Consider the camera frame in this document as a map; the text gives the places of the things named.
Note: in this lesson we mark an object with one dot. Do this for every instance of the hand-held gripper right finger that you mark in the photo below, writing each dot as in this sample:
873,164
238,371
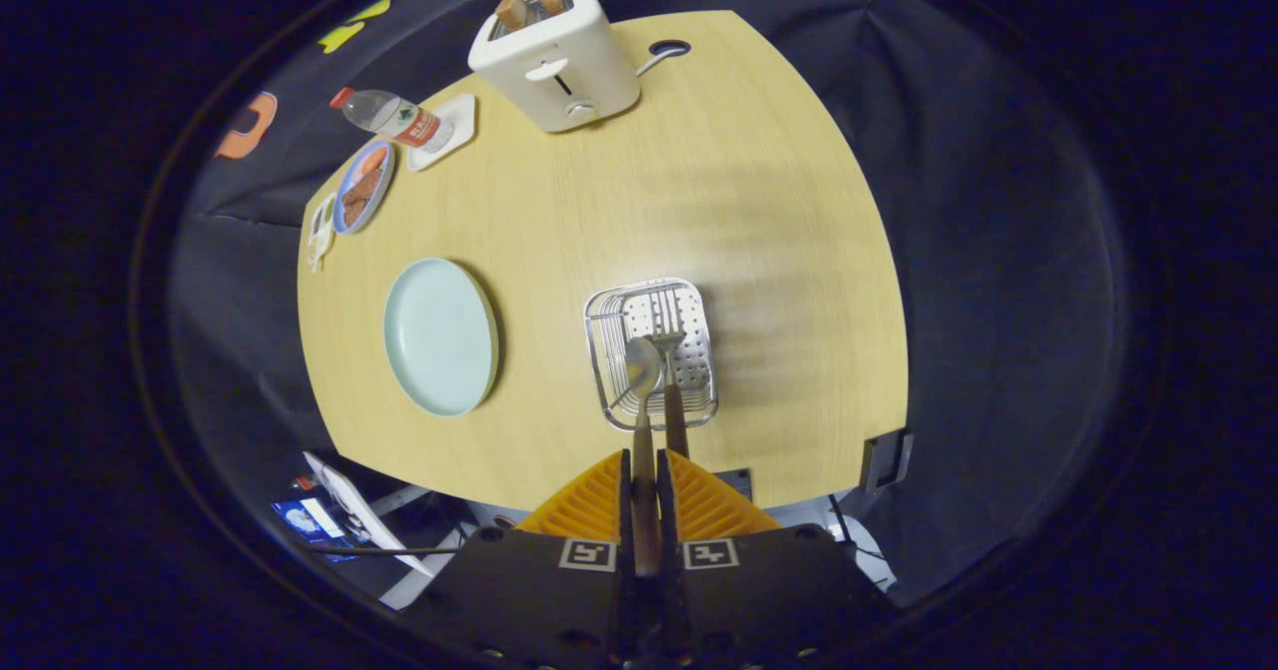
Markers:
759,590

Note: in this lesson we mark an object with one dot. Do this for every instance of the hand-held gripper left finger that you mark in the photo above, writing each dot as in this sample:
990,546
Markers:
539,590

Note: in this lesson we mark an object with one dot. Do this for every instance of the white paper sheet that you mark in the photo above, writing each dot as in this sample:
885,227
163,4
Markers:
359,510

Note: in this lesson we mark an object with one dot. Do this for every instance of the blue printed box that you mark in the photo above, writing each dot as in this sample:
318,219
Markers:
310,525

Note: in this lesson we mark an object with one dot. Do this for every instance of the light green plate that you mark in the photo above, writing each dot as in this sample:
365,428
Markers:
439,335

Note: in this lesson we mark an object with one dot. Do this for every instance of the black backdrop cloth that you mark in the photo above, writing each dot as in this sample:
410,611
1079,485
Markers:
998,251

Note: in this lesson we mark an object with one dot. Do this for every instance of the blue plate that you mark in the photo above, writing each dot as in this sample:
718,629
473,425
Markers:
344,219

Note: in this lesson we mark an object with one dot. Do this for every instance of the white divided sauce dish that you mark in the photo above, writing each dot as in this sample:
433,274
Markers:
320,231

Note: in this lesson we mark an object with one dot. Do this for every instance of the brown meat slices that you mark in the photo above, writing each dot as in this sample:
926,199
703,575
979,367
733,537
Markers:
362,196

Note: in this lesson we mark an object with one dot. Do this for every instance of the orange food piece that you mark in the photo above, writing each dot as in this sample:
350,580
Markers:
373,161

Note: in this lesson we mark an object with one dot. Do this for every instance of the white square coaster tray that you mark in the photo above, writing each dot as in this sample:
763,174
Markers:
462,114

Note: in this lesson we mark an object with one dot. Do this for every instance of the clear water bottle red cap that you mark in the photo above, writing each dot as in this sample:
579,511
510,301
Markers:
394,119

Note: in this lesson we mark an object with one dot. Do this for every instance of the white toaster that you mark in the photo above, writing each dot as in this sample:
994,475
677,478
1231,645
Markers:
579,61

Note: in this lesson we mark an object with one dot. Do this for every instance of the black table edge bracket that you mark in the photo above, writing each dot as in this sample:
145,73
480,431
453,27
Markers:
884,462

